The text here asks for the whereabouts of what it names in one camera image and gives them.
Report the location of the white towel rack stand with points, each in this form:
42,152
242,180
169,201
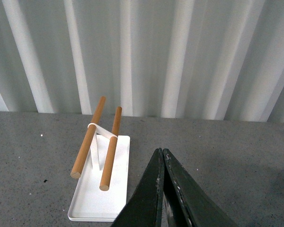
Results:
100,197

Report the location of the wooden rack rod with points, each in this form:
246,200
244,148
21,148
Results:
84,149
108,166

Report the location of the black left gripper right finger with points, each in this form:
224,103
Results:
187,205

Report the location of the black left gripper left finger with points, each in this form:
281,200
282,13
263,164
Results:
144,209

